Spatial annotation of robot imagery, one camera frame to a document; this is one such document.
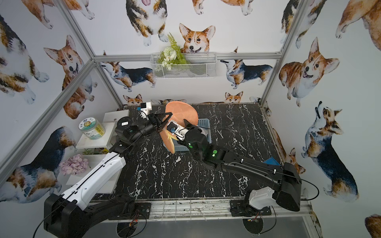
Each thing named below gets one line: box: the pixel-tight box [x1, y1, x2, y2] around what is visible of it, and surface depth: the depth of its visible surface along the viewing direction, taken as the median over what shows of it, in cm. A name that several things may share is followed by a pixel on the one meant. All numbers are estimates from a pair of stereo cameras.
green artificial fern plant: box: [157, 31, 190, 71], surface depth 82 cm
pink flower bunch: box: [58, 153, 89, 176], surface depth 65 cm
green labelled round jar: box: [78, 117, 106, 140], surface depth 73 cm
